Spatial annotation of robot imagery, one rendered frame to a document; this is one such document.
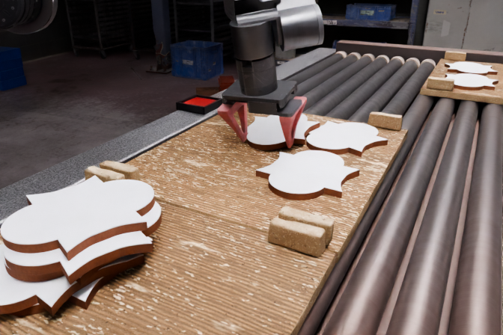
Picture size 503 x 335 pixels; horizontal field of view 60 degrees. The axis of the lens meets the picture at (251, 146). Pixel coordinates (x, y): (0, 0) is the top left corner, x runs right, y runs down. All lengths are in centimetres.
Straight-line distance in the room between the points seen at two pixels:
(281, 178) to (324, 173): 6
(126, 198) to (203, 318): 15
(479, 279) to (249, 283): 23
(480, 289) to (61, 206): 42
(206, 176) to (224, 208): 9
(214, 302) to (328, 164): 30
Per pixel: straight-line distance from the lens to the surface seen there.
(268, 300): 41
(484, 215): 62
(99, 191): 49
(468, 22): 523
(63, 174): 72
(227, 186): 58
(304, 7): 64
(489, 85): 118
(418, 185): 67
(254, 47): 61
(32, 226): 45
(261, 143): 69
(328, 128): 77
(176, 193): 57
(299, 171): 60
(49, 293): 42
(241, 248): 46
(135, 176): 59
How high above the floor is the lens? 121
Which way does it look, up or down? 23 degrees down
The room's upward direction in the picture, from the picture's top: straight up
